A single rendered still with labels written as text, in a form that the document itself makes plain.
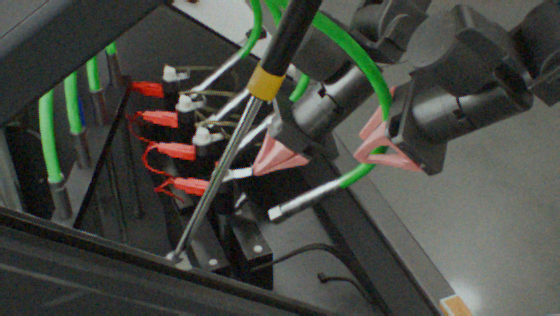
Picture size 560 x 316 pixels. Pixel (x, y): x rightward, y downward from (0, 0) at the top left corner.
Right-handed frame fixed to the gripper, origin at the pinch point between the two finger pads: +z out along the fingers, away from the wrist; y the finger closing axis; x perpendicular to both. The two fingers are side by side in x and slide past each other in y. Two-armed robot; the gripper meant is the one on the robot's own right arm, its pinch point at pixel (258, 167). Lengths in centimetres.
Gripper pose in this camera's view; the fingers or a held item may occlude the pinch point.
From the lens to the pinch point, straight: 97.1
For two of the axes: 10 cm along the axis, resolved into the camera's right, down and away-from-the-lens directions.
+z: -6.7, 6.1, 4.2
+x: 1.6, 6.7, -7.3
